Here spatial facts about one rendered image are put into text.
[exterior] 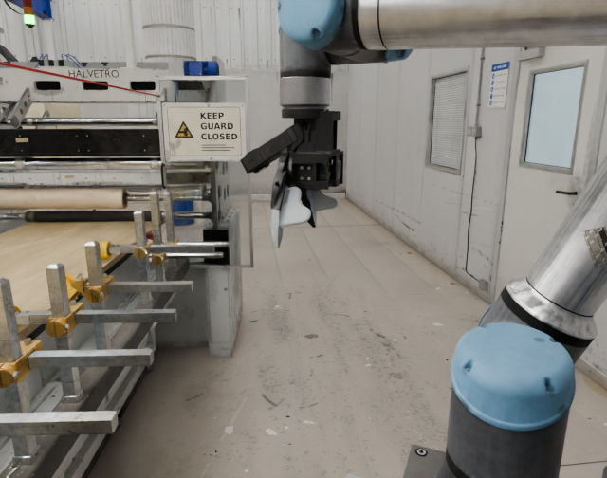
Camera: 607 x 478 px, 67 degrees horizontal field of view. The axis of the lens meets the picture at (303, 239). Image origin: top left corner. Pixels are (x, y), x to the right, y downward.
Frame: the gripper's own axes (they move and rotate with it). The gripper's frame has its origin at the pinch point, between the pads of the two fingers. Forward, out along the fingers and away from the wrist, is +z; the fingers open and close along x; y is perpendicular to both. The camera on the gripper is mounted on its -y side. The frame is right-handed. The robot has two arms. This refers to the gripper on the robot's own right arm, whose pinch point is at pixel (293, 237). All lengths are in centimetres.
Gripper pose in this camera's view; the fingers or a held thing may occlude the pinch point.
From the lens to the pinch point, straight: 75.0
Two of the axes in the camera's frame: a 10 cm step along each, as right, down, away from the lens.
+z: 0.0, 9.7, 2.4
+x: 3.9, -2.3, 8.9
